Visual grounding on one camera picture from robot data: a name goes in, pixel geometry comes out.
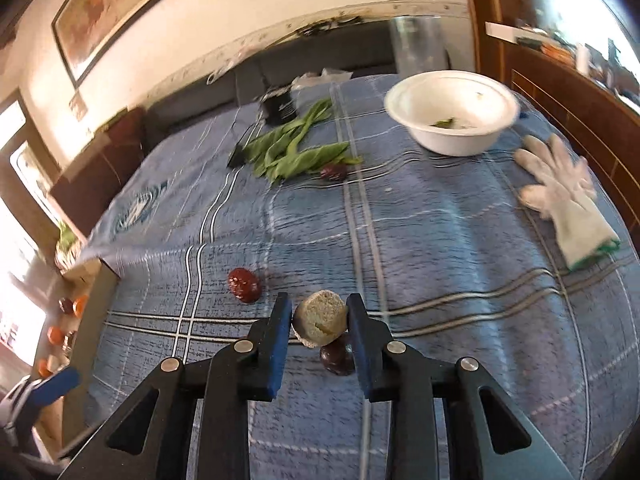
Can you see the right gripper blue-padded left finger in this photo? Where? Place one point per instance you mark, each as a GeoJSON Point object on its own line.
{"type": "Point", "coordinates": [149, 435]}

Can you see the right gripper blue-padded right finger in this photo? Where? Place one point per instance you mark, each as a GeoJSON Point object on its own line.
{"type": "Point", "coordinates": [488, 435]}

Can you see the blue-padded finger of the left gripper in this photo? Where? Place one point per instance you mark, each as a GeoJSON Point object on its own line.
{"type": "Point", "coordinates": [44, 392]}

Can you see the red date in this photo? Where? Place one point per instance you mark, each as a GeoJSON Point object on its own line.
{"type": "Point", "coordinates": [68, 343]}
{"type": "Point", "coordinates": [66, 305]}
{"type": "Point", "coordinates": [244, 285]}

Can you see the dark brown chestnut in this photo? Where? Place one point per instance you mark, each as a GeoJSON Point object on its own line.
{"type": "Point", "coordinates": [336, 357]}

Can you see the beige round cake piece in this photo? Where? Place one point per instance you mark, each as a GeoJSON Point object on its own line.
{"type": "Point", "coordinates": [320, 319]}

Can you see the orange tangerine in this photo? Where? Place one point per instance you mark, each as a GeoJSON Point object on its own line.
{"type": "Point", "coordinates": [56, 336]}
{"type": "Point", "coordinates": [79, 305]}
{"type": "Point", "coordinates": [43, 369]}

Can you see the cardboard box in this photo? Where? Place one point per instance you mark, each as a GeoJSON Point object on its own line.
{"type": "Point", "coordinates": [64, 420]}

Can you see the potted green plant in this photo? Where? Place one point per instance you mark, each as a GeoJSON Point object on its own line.
{"type": "Point", "coordinates": [68, 244]}

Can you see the blue plaid tablecloth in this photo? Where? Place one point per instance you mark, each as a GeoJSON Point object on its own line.
{"type": "Point", "coordinates": [438, 247]}

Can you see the brown armchair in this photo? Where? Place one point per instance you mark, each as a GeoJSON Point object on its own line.
{"type": "Point", "coordinates": [100, 171]}

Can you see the black flat adapter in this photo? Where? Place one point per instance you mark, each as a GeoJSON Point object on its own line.
{"type": "Point", "coordinates": [237, 158]}

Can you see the green leafy vegetable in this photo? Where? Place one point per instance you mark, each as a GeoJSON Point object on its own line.
{"type": "Point", "coordinates": [277, 156]}

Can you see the white work glove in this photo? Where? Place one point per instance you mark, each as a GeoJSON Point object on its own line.
{"type": "Point", "coordinates": [565, 195]}

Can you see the dark date near leaves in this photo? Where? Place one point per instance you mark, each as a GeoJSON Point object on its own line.
{"type": "Point", "coordinates": [336, 172]}

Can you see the small black device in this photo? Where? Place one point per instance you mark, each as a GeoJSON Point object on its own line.
{"type": "Point", "coordinates": [278, 106]}

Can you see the white bowl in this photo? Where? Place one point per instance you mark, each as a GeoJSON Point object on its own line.
{"type": "Point", "coordinates": [452, 112]}

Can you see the clear glass jar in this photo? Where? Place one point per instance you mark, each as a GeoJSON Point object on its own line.
{"type": "Point", "coordinates": [418, 44]}

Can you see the black sofa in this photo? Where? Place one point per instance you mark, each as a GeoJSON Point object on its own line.
{"type": "Point", "coordinates": [362, 49]}

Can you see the brown wooden cabinet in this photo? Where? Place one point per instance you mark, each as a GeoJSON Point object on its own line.
{"type": "Point", "coordinates": [598, 125]}

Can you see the framed wall painting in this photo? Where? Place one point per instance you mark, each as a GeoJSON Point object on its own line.
{"type": "Point", "coordinates": [84, 29]}

